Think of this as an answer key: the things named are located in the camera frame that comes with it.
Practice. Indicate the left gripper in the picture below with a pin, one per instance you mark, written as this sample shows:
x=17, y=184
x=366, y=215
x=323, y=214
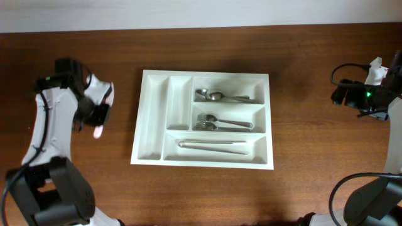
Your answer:
x=94, y=113

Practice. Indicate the white plastic cutlery tray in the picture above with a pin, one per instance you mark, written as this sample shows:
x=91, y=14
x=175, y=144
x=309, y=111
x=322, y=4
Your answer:
x=168, y=110

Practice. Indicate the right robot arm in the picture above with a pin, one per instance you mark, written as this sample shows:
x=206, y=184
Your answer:
x=378, y=202

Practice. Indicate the pink plastic knife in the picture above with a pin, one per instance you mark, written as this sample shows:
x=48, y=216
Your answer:
x=102, y=111

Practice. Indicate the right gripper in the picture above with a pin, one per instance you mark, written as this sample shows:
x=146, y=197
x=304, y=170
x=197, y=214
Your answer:
x=340, y=94

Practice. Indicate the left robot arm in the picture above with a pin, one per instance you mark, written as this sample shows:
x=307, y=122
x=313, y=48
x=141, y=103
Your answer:
x=47, y=188

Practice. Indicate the metal fork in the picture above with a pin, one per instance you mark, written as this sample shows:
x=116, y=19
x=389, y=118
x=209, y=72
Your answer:
x=209, y=126
x=213, y=118

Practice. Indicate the long metal tongs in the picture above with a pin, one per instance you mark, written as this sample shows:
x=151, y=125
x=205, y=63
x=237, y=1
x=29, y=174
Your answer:
x=229, y=147

